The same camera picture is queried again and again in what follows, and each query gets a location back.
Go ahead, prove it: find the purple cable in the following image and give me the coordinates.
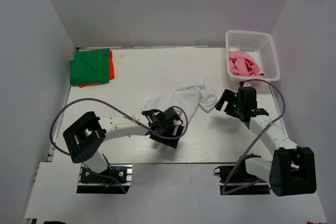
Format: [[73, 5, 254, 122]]
[[49, 98, 188, 195], [222, 79, 286, 196]]

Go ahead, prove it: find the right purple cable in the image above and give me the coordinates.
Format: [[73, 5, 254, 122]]
[[222, 79, 286, 196]]

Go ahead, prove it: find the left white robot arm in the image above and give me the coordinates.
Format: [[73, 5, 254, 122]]
[[63, 107, 186, 177]]

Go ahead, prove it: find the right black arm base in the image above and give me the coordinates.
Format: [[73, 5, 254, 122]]
[[213, 165, 270, 196]]

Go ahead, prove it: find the white t shirt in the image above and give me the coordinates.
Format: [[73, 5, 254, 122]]
[[142, 77, 217, 121]]

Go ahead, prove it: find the white plastic basket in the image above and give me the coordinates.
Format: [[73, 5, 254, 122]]
[[226, 30, 280, 83]]

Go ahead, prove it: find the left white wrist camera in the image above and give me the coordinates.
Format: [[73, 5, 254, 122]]
[[173, 110, 184, 137]]

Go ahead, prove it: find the green folded t shirt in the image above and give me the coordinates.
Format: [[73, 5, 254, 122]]
[[69, 48, 110, 86]]

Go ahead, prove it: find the orange folded t shirt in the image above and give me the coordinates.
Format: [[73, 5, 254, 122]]
[[79, 50, 115, 88]]

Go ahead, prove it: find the pink t shirt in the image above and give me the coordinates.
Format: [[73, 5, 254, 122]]
[[229, 51, 264, 78]]

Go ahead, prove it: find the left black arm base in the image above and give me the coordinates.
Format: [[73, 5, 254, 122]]
[[77, 164, 132, 195]]

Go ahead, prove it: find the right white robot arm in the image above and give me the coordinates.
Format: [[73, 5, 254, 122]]
[[215, 86, 317, 197]]

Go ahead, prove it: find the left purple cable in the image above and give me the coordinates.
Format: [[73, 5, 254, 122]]
[[49, 98, 188, 195]]

